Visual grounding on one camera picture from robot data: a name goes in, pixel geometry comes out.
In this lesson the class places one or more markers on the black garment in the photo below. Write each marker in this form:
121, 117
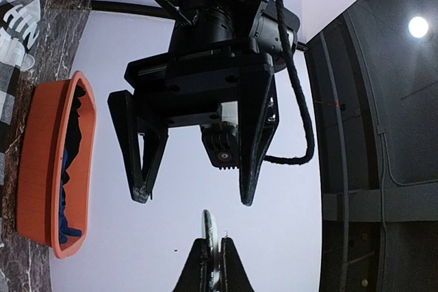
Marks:
73, 133

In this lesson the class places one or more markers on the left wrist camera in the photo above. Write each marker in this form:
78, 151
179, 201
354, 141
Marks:
221, 143

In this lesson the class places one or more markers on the orange plastic basin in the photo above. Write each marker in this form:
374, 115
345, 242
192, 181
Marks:
40, 166

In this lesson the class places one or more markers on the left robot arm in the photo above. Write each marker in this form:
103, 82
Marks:
199, 23

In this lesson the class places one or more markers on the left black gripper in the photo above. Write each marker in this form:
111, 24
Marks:
186, 88

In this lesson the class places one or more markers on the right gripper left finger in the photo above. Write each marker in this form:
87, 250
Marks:
193, 277

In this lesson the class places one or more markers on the black white plaid shirt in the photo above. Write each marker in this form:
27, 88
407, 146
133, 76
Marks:
20, 28

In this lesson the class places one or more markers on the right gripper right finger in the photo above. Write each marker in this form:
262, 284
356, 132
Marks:
233, 276

